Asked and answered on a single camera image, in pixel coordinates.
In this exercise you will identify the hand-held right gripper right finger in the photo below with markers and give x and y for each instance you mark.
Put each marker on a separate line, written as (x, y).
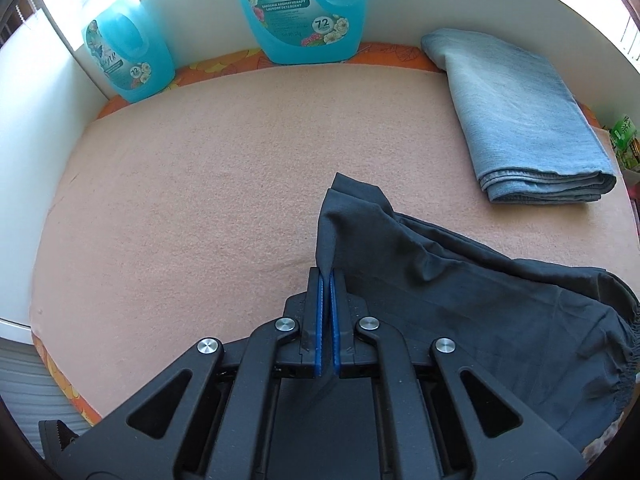
(335, 340)

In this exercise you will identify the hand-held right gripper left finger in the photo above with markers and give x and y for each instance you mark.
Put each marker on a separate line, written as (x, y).
(318, 335)

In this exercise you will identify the black pants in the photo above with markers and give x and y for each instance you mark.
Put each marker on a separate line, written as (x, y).
(450, 285)

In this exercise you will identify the folded blue-grey pants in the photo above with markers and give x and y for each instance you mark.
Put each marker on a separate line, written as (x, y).
(525, 125)

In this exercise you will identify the beige blanket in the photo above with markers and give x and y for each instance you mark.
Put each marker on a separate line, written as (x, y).
(200, 185)

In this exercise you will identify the blue laundry detergent bottle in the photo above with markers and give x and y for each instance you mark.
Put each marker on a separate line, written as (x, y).
(127, 55)
(300, 10)

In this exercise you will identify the green packet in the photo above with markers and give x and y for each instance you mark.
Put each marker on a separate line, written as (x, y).
(625, 140)

